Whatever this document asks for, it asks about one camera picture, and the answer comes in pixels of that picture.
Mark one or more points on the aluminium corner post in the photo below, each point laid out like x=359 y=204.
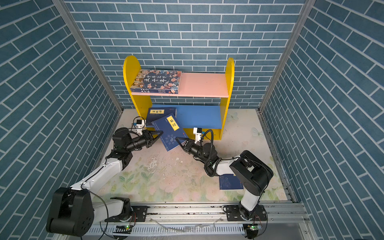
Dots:
x=307 y=7
x=77 y=34

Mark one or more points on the blue book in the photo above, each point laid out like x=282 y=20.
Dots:
x=230 y=182
x=172 y=130
x=157 y=113

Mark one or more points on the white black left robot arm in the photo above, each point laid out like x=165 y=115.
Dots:
x=73 y=211

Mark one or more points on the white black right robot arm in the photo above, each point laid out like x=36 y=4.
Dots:
x=253 y=174

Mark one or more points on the aluminium right corner post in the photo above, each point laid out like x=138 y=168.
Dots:
x=307 y=7

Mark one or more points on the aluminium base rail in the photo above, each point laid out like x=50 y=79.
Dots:
x=286 y=221

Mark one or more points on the aluminium left corner post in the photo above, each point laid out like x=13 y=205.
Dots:
x=77 y=34

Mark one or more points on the yellow pink blue bookshelf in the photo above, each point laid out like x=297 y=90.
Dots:
x=203 y=99

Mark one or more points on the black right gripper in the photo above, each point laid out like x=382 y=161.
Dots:
x=190 y=146

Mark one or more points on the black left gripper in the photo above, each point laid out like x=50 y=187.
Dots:
x=147 y=137

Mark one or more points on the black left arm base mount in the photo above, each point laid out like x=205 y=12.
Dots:
x=137 y=214

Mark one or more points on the colourful cartoon cover book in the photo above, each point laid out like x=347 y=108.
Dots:
x=157 y=81

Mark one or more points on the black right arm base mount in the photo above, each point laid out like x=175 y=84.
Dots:
x=236 y=213

